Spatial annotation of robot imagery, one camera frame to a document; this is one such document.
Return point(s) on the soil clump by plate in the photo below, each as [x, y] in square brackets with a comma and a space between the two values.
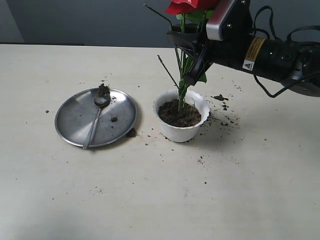
[132, 133]

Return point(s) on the white flower pot with soil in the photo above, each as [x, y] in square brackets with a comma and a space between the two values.
[180, 126]

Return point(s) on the steel spoon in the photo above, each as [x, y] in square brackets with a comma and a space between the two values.
[101, 100]

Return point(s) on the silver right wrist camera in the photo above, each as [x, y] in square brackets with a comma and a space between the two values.
[217, 21]

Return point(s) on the round steel plate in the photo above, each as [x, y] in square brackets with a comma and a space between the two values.
[75, 116]

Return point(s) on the artificial red flower plant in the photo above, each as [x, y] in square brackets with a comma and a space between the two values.
[192, 16]

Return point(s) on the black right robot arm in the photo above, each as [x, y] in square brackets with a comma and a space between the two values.
[295, 65]

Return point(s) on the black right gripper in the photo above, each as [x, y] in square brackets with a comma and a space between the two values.
[230, 51]

